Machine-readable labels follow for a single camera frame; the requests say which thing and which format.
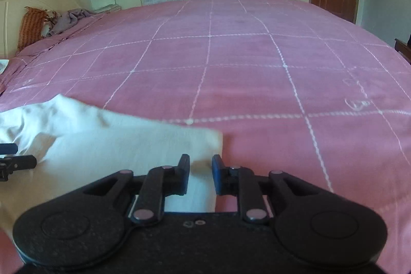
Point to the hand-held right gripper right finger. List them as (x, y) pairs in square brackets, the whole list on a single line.
[(217, 174)]

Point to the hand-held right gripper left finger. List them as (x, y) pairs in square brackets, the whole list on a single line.
[(183, 174)]

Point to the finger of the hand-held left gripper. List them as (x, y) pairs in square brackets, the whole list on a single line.
[(22, 161), (8, 148)]

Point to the white pants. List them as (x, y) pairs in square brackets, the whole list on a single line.
[(112, 145)]

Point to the patterned white cloth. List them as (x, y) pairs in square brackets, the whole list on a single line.
[(3, 65)]

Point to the pink checked bed sheet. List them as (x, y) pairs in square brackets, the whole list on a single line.
[(240, 68)]

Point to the orange striped pillow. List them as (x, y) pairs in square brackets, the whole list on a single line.
[(30, 26)]

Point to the grey crumpled cloth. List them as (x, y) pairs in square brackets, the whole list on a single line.
[(72, 18)]

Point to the folded pale green cloth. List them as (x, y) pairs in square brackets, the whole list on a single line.
[(107, 8)]

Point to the brown wooden chair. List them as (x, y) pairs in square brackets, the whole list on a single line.
[(403, 49)]

